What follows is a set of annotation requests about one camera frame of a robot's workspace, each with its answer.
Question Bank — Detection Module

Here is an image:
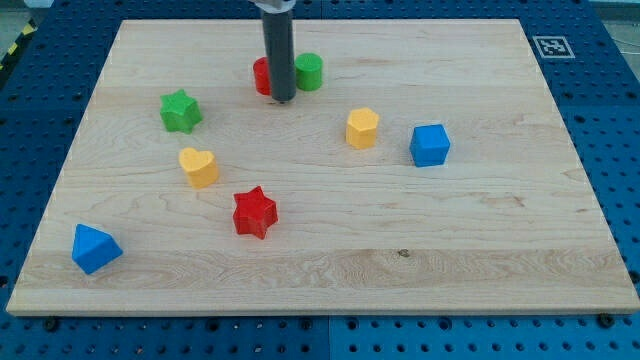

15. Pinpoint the yellow heart block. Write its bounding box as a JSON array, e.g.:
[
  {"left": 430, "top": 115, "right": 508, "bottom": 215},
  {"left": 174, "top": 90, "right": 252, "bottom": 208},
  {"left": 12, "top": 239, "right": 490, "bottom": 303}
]
[{"left": 179, "top": 147, "right": 219, "bottom": 189}]

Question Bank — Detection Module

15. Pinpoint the red star block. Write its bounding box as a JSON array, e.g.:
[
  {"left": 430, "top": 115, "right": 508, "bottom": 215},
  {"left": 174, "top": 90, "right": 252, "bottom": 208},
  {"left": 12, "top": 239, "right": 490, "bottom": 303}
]
[{"left": 232, "top": 186, "right": 278, "bottom": 240}]

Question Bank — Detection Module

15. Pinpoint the wooden board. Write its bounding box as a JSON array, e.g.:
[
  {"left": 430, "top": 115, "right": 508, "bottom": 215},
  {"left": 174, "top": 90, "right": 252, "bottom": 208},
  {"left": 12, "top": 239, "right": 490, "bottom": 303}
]
[{"left": 7, "top": 19, "right": 639, "bottom": 316}]

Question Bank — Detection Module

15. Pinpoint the white rod mount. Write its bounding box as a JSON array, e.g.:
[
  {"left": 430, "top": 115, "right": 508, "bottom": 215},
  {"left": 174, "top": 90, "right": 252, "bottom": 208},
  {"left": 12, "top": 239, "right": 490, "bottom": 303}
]
[{"left": 249, "top": 0, "right": 296, "bottom": 13}]

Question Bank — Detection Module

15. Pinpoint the green star block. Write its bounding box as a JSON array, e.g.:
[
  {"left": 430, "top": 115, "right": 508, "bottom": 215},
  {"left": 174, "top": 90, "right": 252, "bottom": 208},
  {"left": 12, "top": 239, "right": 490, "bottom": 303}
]
[{"left": 160, "top": 89, "right": 203, "bottom": 134}]

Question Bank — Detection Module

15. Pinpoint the blue cube block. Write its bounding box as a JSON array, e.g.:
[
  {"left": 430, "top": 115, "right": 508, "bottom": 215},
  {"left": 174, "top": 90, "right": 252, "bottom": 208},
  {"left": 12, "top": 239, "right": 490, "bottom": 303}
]
[{"left": 409, "top": 124, "right": 450, "bottom": 167}]

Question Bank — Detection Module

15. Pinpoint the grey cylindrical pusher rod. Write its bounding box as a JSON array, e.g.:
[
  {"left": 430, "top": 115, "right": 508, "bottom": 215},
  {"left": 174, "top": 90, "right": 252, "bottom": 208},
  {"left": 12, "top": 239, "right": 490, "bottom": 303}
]
[{"left": 261, "top": 11, "right": 297, "bottom": 103}]

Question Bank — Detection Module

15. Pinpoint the yellow hexagon block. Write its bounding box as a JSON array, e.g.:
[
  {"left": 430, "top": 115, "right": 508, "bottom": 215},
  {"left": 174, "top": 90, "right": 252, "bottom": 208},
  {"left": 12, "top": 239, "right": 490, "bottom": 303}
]
[{"left": 345, "top": 107, "right": 380, "bottom": 149}]

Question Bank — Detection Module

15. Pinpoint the blue triangle block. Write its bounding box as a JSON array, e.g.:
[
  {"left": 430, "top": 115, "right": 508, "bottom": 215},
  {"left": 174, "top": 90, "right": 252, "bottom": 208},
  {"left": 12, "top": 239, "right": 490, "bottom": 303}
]
[{"left": 71, "top": 224, "right": 123, "bottom": 275}]

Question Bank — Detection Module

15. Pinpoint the green cylinder block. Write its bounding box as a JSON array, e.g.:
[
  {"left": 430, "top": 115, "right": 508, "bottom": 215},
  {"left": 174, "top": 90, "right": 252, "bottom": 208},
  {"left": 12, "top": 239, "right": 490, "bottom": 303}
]
[{"left": 295, "top": 53, "right": 323, "bottom": 91}]

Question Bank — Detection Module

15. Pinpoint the red cylinder block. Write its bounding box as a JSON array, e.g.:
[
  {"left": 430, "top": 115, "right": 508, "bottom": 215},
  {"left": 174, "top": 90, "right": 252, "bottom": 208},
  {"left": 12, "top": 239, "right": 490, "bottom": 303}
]
[{"left": 252, "top": 57, "right": 271, "bottom": 95}]

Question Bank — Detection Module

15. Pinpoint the black white fiducial marker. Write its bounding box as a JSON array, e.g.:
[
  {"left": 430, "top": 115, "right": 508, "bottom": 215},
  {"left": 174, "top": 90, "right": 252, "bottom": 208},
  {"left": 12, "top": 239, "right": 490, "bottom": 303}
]
[{"left": 532, "top": 35, "right": 575, "bottom": 59}]

